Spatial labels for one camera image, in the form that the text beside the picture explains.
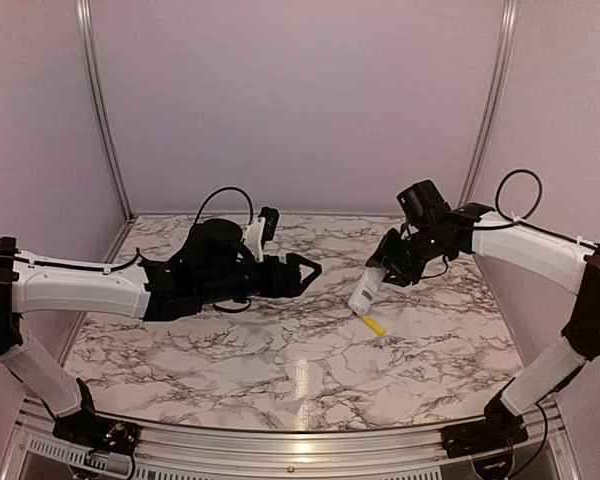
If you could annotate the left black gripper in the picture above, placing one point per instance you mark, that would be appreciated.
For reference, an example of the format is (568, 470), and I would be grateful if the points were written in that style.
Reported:
(293, 287)

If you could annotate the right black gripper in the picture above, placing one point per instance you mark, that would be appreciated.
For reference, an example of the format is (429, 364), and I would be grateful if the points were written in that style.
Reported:
(386, 253)

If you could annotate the white remote control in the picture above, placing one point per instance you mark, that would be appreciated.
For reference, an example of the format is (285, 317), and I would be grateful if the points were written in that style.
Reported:
(366, 289)

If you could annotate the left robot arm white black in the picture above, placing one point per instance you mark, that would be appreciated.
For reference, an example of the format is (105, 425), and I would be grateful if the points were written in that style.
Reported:
(219, 261)

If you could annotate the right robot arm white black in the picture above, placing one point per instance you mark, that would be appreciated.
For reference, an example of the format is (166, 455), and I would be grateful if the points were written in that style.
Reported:
(432, 229)

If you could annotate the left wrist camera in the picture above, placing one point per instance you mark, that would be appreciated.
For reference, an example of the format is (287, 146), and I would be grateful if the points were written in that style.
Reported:
(261, 231)

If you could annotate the yellow handled screwdriver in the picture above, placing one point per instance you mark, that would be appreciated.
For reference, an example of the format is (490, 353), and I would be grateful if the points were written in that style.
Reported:
(373, 325)

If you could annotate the right aluminium frame post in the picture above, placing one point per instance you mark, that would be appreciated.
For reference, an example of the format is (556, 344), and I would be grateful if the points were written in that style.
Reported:
(495, 93)

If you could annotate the aluminium frame post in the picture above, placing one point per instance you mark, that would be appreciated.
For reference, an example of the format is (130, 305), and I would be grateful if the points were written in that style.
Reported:
(495, 93)
(89, 49)

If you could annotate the front aluminium rail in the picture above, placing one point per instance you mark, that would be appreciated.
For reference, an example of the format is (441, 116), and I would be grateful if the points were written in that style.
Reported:
(181, 452)

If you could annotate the left aluminium frame post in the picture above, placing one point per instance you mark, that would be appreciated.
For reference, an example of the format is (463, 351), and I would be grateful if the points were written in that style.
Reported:
(89, 49)

